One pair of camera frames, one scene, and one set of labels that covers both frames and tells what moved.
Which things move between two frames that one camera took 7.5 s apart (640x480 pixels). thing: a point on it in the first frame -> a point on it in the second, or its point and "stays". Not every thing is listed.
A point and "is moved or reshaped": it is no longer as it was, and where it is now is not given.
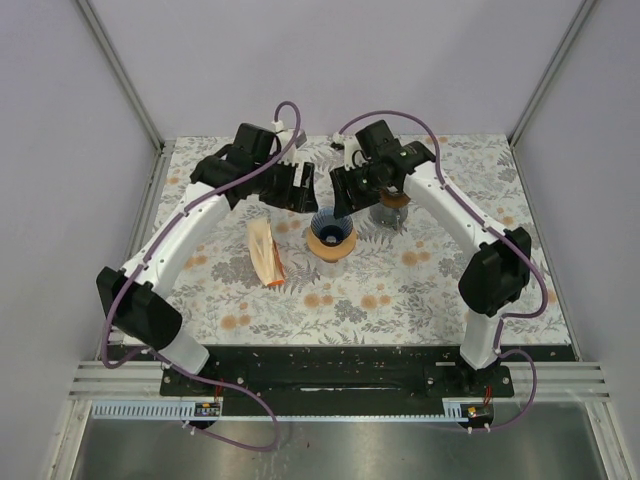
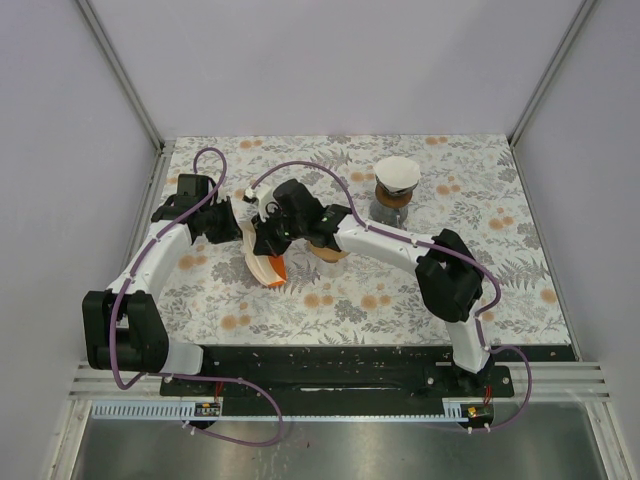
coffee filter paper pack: (264, 253) is moved or reshaped
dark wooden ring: (394, 200) stays
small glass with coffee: (332, 269) stays
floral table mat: (388, 272) stays
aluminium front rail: (560, 381) stays
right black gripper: (342, 181) -> (265, 242)
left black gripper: (304, 198) -> (231, 232)
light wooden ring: (330, 254) stays
